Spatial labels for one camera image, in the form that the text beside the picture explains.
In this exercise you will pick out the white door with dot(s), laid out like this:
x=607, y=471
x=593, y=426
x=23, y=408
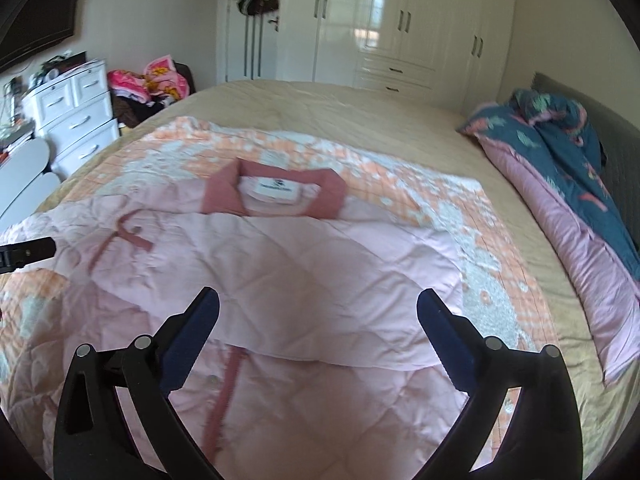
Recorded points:
x=295, y=40

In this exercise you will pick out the black wall television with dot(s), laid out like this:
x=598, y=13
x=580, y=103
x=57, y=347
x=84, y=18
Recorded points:
x=35, y=20

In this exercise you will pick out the blue patterned quilt pink lining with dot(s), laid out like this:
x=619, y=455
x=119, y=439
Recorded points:
x=565, y=160

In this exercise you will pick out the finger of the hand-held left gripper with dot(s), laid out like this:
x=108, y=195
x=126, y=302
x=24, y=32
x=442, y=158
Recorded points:
x=30, y=251

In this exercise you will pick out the orange checked printed blanket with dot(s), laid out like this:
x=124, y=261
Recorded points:
x=400, y=180

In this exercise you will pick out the clutter on drawer chest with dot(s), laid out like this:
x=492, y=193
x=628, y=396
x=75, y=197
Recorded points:
x=57, y=66

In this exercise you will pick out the white drawer chest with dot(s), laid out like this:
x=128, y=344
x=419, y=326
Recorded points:
x=75, y=105

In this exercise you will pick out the dark clothes heap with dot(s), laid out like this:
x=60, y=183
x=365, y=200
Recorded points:
x=132, y=110

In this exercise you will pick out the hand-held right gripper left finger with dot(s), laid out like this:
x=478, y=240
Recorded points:
x=192, y=340

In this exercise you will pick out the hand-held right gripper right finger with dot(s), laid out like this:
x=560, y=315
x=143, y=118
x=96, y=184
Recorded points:
x=445, y=340

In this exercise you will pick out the pink quilted jacket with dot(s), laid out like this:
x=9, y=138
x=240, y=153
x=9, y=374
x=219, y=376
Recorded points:
x=300, y=260

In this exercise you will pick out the bed with beige bedspread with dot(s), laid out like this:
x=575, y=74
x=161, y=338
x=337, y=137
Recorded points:
x=350, y=110

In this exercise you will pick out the white wardrobe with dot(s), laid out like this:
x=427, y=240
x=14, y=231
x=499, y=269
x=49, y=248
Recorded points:
x=425, y=10

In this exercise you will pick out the pink floral cloth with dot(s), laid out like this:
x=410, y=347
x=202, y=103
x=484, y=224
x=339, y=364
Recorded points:
x=162, y=77

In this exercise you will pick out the grey upholstered headboard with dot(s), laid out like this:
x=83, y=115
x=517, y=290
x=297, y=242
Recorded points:
x=616, y=127

